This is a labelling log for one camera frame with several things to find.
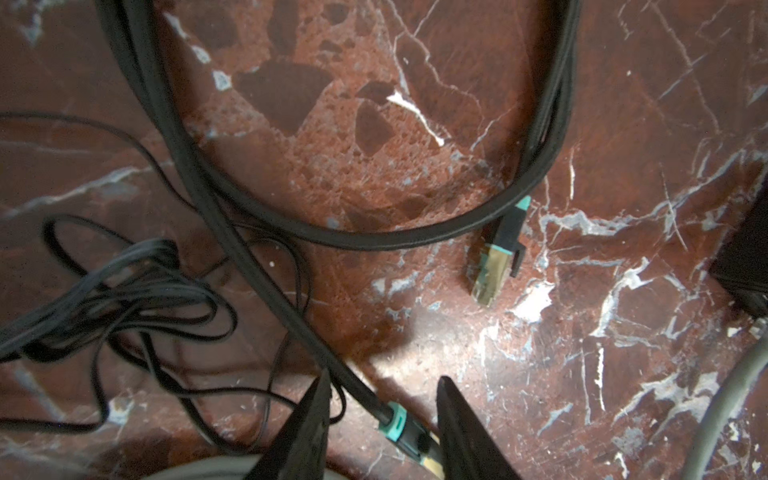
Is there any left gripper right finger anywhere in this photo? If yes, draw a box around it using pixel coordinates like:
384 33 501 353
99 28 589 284
436 376 521 480

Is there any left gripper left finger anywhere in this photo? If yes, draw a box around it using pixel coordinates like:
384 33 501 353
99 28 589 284
245 370 331 479

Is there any black cable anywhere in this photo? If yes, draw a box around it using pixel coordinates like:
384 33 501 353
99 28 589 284
92 0 583 480

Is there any small black network switch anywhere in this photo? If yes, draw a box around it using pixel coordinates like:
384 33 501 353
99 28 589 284
709 186 767 318

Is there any thin black wire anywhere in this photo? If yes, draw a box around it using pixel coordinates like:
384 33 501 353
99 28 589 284
0 110 349 457

